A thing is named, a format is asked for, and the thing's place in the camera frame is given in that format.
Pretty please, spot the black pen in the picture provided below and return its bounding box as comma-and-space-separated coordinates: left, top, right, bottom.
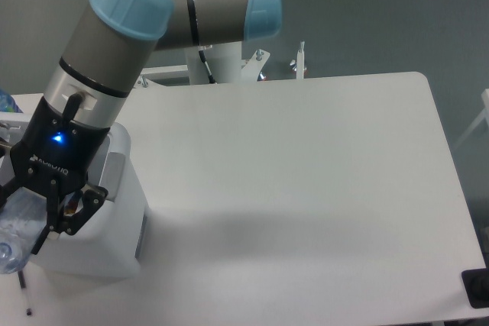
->
18, 270, 33, 317

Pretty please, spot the white plastic trash can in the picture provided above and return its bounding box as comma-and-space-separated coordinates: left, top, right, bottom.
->
0, 112, 151, 279

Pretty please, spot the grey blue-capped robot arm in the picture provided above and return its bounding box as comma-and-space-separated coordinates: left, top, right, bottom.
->
1, 0, 283, 255

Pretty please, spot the black cable on pedestal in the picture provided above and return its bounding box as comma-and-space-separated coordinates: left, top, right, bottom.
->
196, 45, 218, 85

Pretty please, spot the blue patterned object at edge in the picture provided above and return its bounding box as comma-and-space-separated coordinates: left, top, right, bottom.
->
0, 89, 22, 113

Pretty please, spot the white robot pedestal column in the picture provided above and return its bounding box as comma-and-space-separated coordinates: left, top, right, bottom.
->
184, 41, 242, 85

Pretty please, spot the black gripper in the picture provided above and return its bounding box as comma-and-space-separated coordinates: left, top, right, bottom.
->
0, 95, 109, 255

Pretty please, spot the colourful snack wrapper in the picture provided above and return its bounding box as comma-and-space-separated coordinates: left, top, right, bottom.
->
63, 191, 83, 216

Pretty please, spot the white pedestal base frame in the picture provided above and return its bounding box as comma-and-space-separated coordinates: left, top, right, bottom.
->
138, 40, 309, 89

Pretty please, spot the black clamp at table edge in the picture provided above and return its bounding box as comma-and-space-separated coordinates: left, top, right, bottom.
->
461, 268, 488, 309

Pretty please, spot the white chair leg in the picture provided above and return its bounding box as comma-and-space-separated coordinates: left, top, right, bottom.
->
453, 89, 488, 150

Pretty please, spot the clear crushed plastic water bottle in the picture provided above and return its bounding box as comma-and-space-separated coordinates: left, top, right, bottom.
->
1, 188, 47, 275

